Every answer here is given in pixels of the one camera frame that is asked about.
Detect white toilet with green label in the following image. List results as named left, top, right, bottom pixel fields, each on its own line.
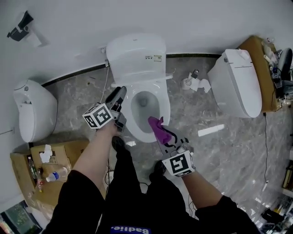
left=106, top=33, right=172, bottom=144

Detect white flat strip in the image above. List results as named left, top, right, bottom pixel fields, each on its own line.
left=197, top=124, right=226, bottom=138

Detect red bottle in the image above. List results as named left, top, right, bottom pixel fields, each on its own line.
left=36, top=168, right=44, bottom=193

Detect white smart toilet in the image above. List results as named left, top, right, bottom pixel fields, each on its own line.
left=207, top=48, right=263, bottom=119

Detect person's black trousers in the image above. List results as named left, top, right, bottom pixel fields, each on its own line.
left=105, top=146, right=197, bottom=227

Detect white egg-shaped toilet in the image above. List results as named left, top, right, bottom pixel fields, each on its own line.
left=12, top=79, right=59, bottom=144

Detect large brown cardboard box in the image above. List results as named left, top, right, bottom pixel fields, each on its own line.
left=10, top=139, right=107, bottom=220

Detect person's left forearm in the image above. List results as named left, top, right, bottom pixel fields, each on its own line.
left=72, top=121, right=119, bottom=190

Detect green bottle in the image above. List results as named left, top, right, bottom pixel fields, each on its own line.
left=27, top=156, right=38, bottom=181

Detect person in dark shirt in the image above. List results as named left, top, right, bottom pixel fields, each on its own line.
left=43, top=169, right=261, bottom=234

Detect black cable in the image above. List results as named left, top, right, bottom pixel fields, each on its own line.
left=260, top=111, right=270, bottom=192

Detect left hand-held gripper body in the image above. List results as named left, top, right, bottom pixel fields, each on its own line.
left=82, top=102, right=128, bottom=133

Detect person's right forearm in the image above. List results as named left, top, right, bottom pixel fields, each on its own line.
left=182, top=170, right=224, bottom=210

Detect clear plastic water bottle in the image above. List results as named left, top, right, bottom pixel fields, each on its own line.
left=45, top=166, right=69, bottom=183

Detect thin beige cord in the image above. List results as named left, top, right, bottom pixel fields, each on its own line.
left=100, top=65, right=110, bottom=104

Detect crumpled white tissue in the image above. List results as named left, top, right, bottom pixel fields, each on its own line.
left=39, top=144, right=54, bottom=164

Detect person's left shoe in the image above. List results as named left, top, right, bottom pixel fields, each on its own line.
left=111, top=135, right=126, bottom=152

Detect person's shoe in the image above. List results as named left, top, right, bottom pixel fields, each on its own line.
left=111, top=135, right=126, bottom=152
left=153, top=160, right=168, bottom=177

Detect person's right shoe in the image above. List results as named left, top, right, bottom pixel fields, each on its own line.
left=153, top=160, right=168, bottom=177

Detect purple cloth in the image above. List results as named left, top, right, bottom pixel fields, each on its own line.
left=148, top=116, right=173, bottom=145

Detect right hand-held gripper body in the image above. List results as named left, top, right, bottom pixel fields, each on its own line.
left=162, top=144, right=196, bottom=178

